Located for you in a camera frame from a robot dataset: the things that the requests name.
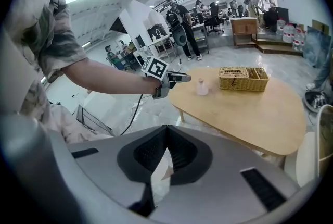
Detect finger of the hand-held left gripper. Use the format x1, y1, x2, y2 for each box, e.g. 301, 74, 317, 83
169, 71, 192, 86

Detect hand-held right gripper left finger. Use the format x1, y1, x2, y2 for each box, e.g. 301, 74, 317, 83
68, 125, 168, 218

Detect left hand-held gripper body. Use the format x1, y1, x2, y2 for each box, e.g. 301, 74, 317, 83
141, 55, 183, 100

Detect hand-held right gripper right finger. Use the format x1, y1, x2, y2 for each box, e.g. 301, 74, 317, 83
156, 125, 300, 221

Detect small translucent pink container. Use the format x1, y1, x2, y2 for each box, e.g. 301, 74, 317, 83
196, 78, 210, 97

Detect person's left forearm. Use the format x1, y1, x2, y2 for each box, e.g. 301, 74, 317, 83
61, 57, 162, 95

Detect white work table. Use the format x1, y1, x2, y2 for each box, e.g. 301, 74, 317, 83
147, 34, 178, 62

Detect metal cart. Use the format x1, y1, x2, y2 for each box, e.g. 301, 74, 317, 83
191, 23, 210, 55

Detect light wooden low table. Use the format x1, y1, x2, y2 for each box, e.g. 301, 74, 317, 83
168, 66, 308, 158

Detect wicker basket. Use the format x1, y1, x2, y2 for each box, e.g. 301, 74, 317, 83
218, 66, 270, 93

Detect white box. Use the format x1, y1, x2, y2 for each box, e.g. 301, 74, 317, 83
82, 91, 118, 115

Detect black office chair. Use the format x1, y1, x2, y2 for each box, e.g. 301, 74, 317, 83
204, 1, 225, 35

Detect wooden cabinet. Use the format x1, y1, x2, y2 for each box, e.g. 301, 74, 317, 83
230, 17, 259, 48

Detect wooden step platform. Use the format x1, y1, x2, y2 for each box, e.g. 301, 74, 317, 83
256, 37, 304, 57

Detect white chair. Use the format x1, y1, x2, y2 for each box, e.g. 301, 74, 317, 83
284, 104, 333, 188

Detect clear water jug red label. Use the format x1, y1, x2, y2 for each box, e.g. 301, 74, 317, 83
282, 22, 295, 44
292, 25, 307, 52
275, 18, 286, 36

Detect person's camouflage shirt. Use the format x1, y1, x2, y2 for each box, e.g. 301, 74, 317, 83
0, 0, 113, 144

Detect black round bin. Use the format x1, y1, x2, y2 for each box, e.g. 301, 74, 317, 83
303, 90, 329, 114

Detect blue painted canvas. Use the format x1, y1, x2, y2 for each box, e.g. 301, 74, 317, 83
302, 25, 333, 68

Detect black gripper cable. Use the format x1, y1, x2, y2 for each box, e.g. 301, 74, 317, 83
119, 93, 144, 136

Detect black wire frame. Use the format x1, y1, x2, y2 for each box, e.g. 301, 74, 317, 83
75, 104, 116, 138

